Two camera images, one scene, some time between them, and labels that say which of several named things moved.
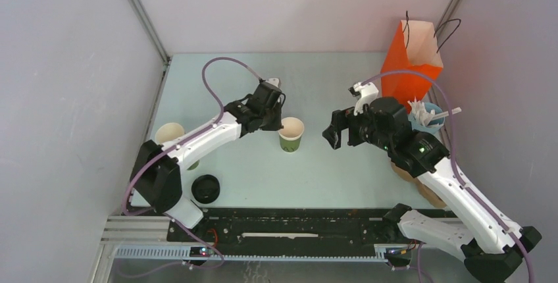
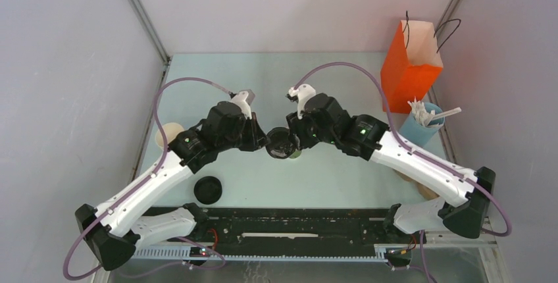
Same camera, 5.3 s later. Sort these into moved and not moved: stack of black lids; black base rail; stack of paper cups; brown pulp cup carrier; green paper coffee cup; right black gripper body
Moved: right black gripper body; green paper coffee cup
Not moved: brown pulp cup carrier; black base rail; stack of paper cups; stack of black lids
